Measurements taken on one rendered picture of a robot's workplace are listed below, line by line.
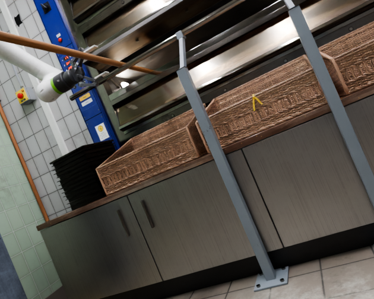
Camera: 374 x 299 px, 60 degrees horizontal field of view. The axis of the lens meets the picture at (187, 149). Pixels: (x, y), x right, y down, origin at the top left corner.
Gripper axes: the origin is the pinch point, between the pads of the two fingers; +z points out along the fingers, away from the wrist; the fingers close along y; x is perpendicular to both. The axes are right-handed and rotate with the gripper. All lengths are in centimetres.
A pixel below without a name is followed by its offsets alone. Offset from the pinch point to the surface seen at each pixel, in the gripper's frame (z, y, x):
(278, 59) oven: 73, 30, -51
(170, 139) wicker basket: 16, 48, -2
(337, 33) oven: 105, 31, -51
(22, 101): -94, -23, -46
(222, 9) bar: 60, 4, -14
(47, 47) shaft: 1.5, 1.3, 36.5
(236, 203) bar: 36, 84, 8
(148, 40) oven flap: 9, -17, -53
